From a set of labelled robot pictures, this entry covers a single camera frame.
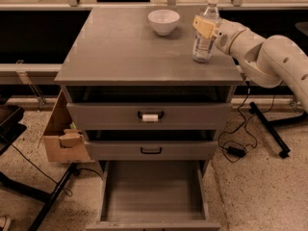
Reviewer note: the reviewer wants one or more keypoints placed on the grey open bottom drawer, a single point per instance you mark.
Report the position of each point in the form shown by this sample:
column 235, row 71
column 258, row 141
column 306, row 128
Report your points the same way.
column 153, row 196

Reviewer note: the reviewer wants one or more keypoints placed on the white ceramic bowl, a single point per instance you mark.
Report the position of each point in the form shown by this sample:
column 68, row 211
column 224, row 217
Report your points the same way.
column 163, row 22

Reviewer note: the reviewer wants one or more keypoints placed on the black power adapter with cable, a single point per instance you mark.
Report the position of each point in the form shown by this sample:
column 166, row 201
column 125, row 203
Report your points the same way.
column 231, row 153

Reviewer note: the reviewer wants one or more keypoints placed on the cardboard box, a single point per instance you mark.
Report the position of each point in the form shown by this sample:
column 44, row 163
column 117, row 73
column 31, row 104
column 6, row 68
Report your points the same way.
column 62, row 141

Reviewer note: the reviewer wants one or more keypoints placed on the clear plastic water bottle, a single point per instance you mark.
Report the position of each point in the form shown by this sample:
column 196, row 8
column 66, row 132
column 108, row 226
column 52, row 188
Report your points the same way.
column 202, row 48

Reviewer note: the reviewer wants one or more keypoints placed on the black floor stand right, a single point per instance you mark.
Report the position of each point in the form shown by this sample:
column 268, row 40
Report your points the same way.
column 270, row 124

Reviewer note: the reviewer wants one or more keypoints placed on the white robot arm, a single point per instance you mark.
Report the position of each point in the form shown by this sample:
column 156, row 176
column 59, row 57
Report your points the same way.
column 267, row 62

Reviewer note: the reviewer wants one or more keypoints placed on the white tape on handle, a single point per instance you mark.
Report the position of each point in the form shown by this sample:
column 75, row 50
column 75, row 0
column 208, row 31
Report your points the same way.
column 149, row 117

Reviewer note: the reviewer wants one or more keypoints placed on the grey drawer cabinet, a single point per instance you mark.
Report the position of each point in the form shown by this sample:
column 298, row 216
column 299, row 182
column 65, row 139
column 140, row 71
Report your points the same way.
column 118, row 58

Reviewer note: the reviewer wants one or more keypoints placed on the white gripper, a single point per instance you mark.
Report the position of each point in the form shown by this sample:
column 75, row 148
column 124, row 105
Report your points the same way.
column 225, row 37

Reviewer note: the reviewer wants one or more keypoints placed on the grey middle drawer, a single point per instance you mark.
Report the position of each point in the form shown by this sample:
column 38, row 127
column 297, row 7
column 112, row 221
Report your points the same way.
column 151, row 150

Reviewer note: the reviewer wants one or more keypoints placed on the white shoe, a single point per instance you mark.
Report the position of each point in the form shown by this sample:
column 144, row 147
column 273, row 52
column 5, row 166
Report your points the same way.
column 5, row 222

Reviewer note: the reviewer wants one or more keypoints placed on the grey top drawer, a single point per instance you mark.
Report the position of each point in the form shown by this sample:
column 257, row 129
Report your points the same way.
column 127, row 116

